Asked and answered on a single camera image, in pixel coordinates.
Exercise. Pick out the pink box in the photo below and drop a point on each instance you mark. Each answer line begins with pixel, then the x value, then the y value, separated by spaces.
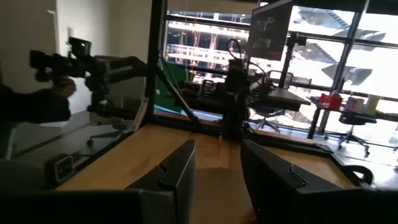
pixel 354 104

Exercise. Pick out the red box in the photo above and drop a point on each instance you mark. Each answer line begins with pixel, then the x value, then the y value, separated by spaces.
pixel 330 102

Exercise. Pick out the pale green cylinder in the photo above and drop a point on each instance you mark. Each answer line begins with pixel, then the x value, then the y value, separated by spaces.
pixel 372 105

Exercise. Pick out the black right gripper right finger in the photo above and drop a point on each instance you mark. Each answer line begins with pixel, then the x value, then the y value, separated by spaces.
pixel 267 186

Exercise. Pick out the black aluminium table frame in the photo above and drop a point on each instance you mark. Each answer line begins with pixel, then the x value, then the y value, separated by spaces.
pixel 154 62

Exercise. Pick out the person's forearm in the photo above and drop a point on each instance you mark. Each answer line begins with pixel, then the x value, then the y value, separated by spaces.
pixel 31 105

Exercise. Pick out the grey table-level camera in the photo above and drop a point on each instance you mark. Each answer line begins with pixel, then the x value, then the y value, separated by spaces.
pixel 60 168

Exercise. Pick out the black monitor with red screen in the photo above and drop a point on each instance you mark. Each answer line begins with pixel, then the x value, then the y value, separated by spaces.
pixel 270 31

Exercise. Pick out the green panel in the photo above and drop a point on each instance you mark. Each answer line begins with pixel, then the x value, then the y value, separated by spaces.
pixel 164 99

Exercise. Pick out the large window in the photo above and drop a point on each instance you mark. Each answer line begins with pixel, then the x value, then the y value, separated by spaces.
pixel 373 62

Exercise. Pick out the black office chair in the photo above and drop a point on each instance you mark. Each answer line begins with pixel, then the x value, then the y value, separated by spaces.
pixel 267 119
pixel 354 119

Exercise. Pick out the dark side table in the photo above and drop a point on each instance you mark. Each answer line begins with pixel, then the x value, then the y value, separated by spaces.
pixel 385 115

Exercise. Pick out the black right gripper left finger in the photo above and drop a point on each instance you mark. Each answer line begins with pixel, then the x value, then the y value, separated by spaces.
pixel 183 186

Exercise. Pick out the person's hand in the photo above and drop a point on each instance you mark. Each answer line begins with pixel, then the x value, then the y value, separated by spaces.
pixel 63 88

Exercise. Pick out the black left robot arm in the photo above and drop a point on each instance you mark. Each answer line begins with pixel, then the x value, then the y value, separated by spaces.
pixel 234 105

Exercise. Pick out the black monitor stand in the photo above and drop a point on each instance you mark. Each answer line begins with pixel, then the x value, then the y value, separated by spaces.
pixel 287 62

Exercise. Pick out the grey desk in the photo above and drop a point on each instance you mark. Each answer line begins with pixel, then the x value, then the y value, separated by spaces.
pixel 286 98

